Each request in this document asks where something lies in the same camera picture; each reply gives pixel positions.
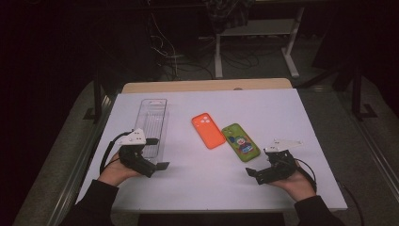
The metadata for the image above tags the orange phone case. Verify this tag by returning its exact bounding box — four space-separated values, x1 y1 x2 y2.
191 112 227 150

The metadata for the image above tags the person's left hand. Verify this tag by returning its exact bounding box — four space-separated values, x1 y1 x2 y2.
97 153 142 187

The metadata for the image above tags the black metal stand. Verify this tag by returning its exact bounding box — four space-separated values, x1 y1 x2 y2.
351 62 379 121
83 73 106 124

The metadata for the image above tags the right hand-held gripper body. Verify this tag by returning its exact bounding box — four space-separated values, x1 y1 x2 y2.
255 138 304 186

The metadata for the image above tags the aluminium rail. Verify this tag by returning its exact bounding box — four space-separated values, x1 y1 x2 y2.
46 93 118 226
338 93 399 202

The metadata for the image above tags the thin black floor cable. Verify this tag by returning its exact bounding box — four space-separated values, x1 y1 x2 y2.
338 182 365 226

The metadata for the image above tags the dark plaid cloth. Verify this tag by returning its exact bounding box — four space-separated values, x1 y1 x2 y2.
203 0 256 34

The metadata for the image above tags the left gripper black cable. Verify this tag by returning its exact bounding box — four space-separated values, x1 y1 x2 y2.
99 131 133 175

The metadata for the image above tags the clear plastic container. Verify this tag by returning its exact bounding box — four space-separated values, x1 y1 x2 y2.
134 98 169 165

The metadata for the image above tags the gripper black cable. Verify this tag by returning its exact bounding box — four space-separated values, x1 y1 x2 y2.
99 131 133 175
295 158 318 193

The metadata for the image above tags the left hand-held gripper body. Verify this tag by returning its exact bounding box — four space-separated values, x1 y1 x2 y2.
116 127 158 179

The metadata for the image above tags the white metal desk frame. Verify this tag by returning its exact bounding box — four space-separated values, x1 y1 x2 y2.
215 8 306 79

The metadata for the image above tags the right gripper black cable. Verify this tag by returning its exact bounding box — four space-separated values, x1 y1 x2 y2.
295 158 318 193

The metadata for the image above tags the person's right hand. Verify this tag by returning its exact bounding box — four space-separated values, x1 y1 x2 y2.
269 170 316 202

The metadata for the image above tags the green cartoon phone case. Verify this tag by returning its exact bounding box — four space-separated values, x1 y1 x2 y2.
221 122 262 163

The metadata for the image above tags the tangle of floor cables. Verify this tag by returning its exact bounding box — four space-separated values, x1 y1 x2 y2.
147 12 217 81

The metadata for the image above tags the light wooden table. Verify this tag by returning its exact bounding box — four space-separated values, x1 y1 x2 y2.
121 78 294 94

